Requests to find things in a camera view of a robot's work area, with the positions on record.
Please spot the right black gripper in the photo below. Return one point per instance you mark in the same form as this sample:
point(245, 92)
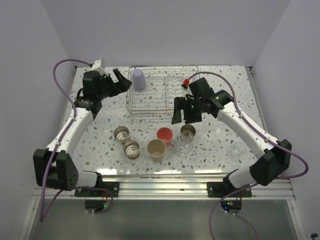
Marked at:
point(179, 104)

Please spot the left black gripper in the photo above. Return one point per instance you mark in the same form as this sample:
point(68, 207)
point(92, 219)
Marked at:
point(122, 83)

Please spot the purple plastic cup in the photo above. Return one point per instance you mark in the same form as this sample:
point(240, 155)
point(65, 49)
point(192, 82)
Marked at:
point(138, 79)

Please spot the steel cup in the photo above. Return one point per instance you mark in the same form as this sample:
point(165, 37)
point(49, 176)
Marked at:
point(131, 149)
point(188, 131)
point(122, 134)

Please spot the red plastic cup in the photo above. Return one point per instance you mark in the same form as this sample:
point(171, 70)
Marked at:
point(165, 134)

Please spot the beige plastic cup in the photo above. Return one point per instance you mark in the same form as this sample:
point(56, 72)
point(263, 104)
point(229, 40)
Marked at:
point(156, 149)

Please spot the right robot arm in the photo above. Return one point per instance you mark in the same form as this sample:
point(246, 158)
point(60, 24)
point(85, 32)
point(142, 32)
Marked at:
point(272, 155)

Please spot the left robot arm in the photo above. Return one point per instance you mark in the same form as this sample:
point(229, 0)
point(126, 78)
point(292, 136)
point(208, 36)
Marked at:
point(53, 165)

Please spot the clear glass cup centre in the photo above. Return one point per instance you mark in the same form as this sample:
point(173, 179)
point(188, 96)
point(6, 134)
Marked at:
point(183, 147)

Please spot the clear glass cup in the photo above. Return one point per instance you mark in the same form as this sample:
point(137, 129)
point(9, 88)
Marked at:
point(183, 147)
point(238, 149)

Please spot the clear glass cup right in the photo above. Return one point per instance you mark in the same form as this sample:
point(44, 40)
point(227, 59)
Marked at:
point(238, 149)

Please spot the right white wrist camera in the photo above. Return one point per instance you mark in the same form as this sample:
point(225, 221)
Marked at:
point(186, 88)

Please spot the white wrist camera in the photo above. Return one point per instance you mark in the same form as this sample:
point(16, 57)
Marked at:
point(186, 88)
point(99, 66)

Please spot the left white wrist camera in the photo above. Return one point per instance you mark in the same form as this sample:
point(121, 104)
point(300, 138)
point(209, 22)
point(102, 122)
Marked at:
point(99, 66)

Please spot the wire dish rack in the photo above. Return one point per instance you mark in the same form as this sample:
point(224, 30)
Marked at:
point(163, 84)

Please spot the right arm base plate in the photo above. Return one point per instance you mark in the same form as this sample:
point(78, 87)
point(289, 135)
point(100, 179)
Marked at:
point(220, 189)

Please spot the aluminium front rail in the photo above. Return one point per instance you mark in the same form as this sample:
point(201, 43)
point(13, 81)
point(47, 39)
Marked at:
point(188, 187)

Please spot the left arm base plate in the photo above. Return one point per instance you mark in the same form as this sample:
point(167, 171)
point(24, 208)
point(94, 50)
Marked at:
point(112, 186)

